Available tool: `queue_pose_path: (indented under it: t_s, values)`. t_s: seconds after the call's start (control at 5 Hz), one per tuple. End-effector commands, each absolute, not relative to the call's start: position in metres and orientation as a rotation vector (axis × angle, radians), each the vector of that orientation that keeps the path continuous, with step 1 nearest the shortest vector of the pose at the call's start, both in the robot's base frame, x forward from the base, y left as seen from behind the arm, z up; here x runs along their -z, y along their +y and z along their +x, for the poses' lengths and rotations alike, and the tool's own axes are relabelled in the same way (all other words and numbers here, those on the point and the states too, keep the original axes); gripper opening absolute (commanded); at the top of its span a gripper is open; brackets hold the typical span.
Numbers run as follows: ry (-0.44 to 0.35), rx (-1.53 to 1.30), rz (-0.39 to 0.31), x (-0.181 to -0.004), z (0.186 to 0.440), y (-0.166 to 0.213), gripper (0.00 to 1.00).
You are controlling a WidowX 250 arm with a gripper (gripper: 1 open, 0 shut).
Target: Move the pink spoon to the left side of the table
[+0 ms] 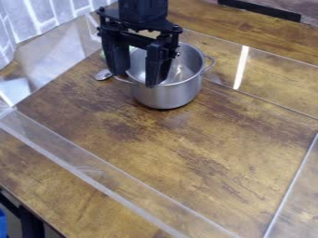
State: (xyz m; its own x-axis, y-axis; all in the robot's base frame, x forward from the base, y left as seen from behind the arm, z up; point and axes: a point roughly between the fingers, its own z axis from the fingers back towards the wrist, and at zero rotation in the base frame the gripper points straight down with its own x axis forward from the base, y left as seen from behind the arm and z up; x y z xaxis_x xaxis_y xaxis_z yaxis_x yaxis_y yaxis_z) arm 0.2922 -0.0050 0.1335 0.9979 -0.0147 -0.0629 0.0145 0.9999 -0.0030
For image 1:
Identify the pink handled metal spoon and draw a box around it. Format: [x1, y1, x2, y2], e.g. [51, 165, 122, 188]
[95, 69, 114, 81]

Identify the clear acrylic barrier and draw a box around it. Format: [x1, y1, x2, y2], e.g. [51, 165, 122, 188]
[0, 15, 318, 238]

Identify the green knitted toy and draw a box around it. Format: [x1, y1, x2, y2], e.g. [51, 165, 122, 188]
[99, 46, 136, 60]

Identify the white patterned curtain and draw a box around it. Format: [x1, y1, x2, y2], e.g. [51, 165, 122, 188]
[0, 0, 118, 70]

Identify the black bar in background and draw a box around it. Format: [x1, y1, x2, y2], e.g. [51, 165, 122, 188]
[218, 0, 302, 22]

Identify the stainless steel pot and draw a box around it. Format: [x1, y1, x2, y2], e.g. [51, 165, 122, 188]
[115, 42, 215, 110]

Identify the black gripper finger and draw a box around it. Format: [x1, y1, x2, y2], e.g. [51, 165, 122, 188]
[100, 30, 131, 75]
[146, 41, 179, 88]

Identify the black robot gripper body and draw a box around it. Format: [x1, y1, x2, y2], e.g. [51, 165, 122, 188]
[98, 0, 183, 50]

